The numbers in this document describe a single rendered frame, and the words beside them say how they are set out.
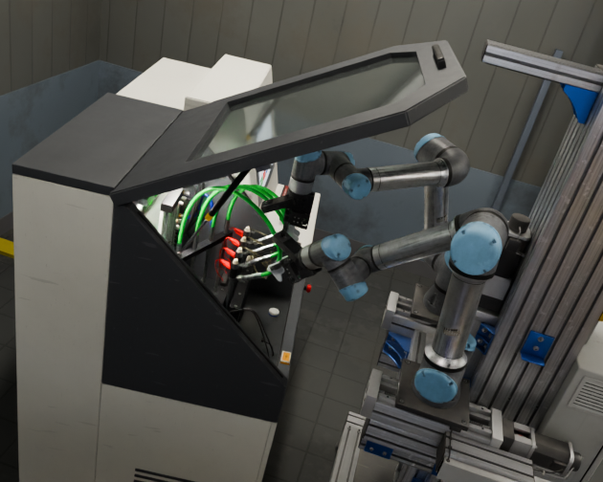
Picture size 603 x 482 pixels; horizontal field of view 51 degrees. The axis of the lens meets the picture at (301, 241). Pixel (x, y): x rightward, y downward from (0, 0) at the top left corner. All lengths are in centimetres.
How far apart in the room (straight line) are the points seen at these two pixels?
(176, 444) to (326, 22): 287
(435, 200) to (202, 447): 117
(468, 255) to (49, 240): 114
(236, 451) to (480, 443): 79
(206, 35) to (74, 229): 283
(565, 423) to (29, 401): 174
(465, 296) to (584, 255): 44
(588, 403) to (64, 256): 162
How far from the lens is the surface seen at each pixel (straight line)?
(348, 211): 456
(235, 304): 223
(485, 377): 215
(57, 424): 236
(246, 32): 440
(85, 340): 207
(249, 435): 217
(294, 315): 229
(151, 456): 234
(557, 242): 191
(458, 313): 166
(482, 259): 156
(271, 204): 200
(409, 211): 450
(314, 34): 427
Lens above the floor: 230
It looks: 29 degrees down
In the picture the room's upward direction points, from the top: 14 degrees clockwise
